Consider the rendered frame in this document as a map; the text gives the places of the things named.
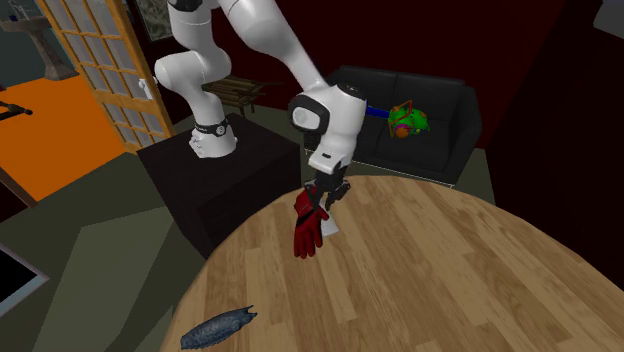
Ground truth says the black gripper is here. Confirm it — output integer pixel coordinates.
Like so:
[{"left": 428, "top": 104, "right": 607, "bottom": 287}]
[{"left": 303, "top": 162, "right": 353, "bottom": 212}]

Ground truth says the red glove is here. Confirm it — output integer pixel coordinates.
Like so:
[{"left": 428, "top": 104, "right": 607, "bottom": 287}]
[{"left": 292, "top": 189, "right": 331, "bottom": 260}]

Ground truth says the white card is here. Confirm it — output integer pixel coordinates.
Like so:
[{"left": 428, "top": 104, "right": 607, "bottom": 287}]
[{"left": 318, "top": 194, "right": 340, "bottom": 241}]

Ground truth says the dark robot stand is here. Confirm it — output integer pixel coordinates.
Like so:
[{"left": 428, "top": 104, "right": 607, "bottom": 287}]
[{"left": 136, "top": 112, "right": 306, "bottom": 260}]

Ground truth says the black sofa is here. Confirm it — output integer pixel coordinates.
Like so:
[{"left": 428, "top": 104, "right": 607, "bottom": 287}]
[{"left": 303, "top": 64, "right": 484, "bottom": 190}]

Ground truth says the round wooden table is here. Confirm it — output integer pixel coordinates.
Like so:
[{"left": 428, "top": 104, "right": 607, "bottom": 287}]
[{"left": 157, "top": 173, "right": 624, "bottom": 352}]

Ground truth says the wooden slatted bench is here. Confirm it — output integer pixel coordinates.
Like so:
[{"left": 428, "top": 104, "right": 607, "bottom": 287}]
[{"left": 201, "top": 74, "right": 285, "bottom": 117}]

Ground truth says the blue-grey fish-shaped object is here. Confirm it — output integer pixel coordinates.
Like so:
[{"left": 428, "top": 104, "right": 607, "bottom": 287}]
[{"left": 179, "top": 304, "right": 259, "bottom": 352}]

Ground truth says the wooden door with glass panes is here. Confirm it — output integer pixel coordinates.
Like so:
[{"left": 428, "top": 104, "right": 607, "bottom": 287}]
[{"left": 35, "top": 0, "right": 178, "bottom": 156}]

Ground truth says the wall picture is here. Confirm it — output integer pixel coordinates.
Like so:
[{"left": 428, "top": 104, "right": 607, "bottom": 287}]
[{"left": 133, "top": 0, "right": 175, "bottom": 43}]

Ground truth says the grey pedestal sink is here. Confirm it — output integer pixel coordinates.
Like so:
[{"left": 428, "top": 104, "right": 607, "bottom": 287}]
[{"left": 0, "top": 3, "right": 80, "bottom": 82}]

